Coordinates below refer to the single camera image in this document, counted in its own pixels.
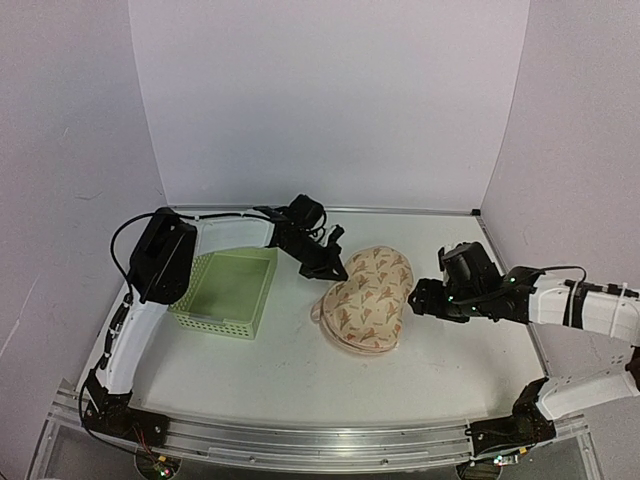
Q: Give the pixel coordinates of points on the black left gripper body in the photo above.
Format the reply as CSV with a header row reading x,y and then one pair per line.
x,y
310,256

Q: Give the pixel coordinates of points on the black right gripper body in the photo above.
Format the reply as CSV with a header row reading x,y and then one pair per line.
x,y
462,308

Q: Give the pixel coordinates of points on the floral mesh laundry bag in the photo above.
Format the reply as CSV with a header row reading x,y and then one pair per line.
x,y
364,313

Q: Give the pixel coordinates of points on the green perforated plastic basket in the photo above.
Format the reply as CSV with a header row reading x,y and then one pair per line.
x,y
227,292

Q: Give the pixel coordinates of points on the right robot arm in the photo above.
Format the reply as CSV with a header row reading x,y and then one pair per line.
x,y
589,331

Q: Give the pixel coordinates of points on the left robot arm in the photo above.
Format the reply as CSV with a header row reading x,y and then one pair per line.
x,y
159,271

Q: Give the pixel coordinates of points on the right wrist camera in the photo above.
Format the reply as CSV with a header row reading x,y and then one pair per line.
x,y
468,271

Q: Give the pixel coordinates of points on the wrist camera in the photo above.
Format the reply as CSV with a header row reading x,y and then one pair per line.
x,y
307,214
468,271

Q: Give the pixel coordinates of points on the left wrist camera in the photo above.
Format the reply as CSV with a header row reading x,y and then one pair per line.
x,y
307,214

